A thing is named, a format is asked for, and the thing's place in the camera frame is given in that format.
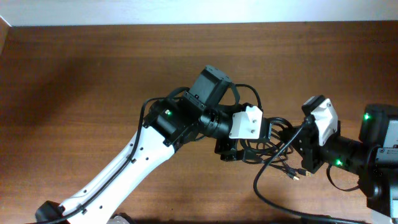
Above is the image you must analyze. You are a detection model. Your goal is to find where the thick black cable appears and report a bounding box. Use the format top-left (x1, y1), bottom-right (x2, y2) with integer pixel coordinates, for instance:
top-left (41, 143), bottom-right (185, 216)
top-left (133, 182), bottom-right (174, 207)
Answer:
top-left (238, 116), bottom-right (295, 164)

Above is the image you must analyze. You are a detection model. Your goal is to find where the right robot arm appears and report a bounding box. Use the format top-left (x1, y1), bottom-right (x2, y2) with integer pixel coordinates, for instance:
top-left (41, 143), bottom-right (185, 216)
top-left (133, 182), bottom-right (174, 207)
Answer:
top-left (292, 104), bottom-right (397, 222)

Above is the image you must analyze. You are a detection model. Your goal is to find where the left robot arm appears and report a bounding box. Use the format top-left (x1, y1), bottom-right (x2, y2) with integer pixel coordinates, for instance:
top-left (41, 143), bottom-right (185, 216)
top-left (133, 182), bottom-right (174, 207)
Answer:
top-left (35, 65), bottom-right (271, 223)

